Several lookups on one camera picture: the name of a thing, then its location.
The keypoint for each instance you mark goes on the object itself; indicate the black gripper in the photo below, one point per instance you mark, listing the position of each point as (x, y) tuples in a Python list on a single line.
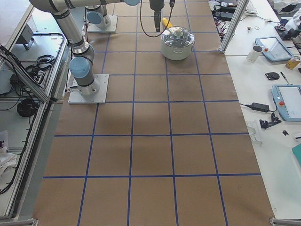
[(156, 5)]

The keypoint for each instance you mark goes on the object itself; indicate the yellow corn cob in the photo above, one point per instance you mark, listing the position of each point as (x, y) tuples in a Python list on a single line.
[(166, 23)]

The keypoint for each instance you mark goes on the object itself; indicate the glass pot lid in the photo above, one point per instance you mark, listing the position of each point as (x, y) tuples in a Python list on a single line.
[(177, 37)]

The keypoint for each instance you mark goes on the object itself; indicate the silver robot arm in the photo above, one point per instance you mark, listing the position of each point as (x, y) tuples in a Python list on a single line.
[(98, 15), (82, 63)]

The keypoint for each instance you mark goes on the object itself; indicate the white electric cooking pot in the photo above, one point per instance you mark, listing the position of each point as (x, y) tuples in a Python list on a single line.
[(175, 53)]

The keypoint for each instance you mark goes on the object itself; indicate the power strip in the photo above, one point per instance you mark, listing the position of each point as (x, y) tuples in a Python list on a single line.
[(220, 22)]

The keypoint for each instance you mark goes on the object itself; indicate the white mug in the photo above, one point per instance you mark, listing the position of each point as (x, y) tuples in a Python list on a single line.
[(254, 53)]

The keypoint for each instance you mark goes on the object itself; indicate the far blue teach pendant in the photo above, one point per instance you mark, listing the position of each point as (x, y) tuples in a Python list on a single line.
[(277, 50)]

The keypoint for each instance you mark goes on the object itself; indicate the blue teach pendant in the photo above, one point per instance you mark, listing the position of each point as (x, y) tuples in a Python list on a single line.
[(288, 101), (277, 50)]

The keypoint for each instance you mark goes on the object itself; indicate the grey metal box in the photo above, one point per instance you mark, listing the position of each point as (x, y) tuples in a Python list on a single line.
[(26, 37)]

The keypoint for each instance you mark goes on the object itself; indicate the black power adapter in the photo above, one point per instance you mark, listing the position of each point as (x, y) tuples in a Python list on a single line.
[(258, 107)]

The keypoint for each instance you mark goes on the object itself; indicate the yellow drink can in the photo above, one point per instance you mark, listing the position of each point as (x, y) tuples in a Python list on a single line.
[(293, 62)]

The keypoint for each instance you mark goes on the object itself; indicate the clear plastic holder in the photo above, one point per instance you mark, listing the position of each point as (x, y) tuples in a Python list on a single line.
[(254, 132)]

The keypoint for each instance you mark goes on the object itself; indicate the near blue teach pendant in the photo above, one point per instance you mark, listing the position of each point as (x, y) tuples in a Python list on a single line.
[(288, 101)]

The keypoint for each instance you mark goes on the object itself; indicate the teal folder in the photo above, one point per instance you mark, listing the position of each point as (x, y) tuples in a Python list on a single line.
[(297, 153)]

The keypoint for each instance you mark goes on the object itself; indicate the white crumpled cloth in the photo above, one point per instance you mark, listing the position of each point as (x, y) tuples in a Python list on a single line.
[(7, 160)]

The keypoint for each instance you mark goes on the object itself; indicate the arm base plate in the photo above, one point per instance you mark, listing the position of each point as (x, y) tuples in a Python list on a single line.
[(92, 94), (108, 24)]

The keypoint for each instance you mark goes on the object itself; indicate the aluminium frame post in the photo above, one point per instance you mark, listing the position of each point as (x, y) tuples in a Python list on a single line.
[(242, 4)]

